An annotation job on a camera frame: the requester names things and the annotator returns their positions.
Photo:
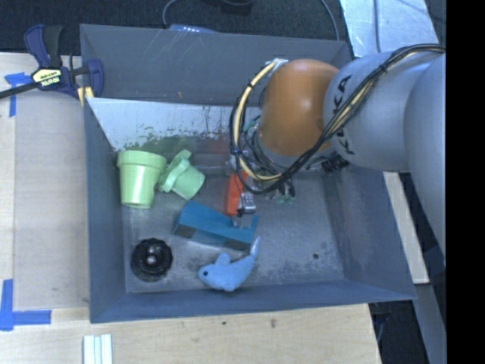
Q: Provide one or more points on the blue block with grey ends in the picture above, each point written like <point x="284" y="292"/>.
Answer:
<point x="212" y="226"/>

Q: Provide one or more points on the black round knob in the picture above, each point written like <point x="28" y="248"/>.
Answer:
<point x="151" y="260"/>

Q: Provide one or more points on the grey metal bin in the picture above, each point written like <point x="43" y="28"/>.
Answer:
<point x="295" y="241"/>

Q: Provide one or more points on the light green cup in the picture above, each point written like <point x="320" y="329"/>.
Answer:
<point x="187" y="182"/>

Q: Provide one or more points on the green flower pot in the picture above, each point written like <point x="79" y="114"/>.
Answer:
<point x="138" y="180"/>

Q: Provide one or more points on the blue toy dolphin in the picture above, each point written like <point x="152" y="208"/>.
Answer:
<point x="227" y="273"/>

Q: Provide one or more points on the orange block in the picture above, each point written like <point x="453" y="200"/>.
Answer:
<point x="233" y="195"/>

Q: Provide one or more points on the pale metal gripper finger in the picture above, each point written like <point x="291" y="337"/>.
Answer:
<point x="248" y="203"/>

